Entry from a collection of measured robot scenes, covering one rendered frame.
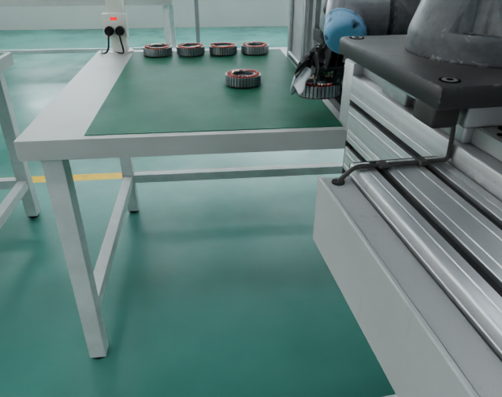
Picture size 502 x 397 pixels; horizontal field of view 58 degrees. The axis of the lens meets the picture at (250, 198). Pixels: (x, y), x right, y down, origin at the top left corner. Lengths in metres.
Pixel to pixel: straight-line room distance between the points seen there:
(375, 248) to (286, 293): 1.40
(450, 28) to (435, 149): 0.11
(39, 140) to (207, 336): 0.83
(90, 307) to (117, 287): 0.41
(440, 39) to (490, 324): 0.27
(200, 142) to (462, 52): 0.72
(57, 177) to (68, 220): 0.12
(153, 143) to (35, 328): 0.90
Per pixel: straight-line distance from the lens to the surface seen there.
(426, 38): 0.47
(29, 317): 1.79
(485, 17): 0.46
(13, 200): 2.14
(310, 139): 1.09
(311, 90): 1.12
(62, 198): 1.21
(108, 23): 1.92
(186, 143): 1.06
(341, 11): 0.85
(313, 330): 1.59
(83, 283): 1.36
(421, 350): 0.28
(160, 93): 1.39
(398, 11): 0.87
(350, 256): 0.36
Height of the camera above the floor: 1.13
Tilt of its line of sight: 29 degrees down
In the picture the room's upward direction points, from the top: straight up
